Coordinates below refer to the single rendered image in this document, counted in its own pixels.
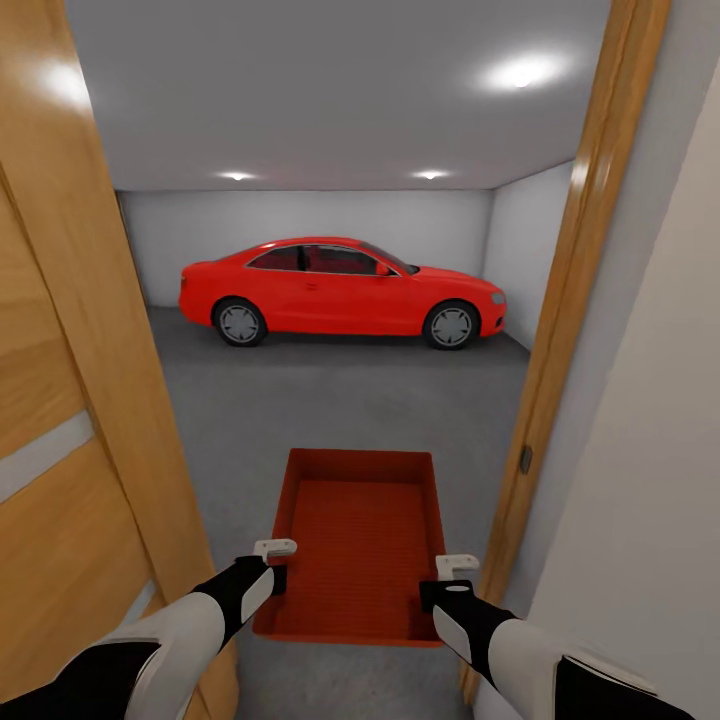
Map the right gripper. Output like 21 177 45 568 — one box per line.
419 579 473 614

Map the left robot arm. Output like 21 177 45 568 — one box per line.
0 539 297 720

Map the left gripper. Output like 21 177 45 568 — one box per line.
271 565 288 596

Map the storage box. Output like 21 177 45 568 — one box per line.
252 448 445 648

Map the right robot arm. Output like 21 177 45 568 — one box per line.
419 554 701 720

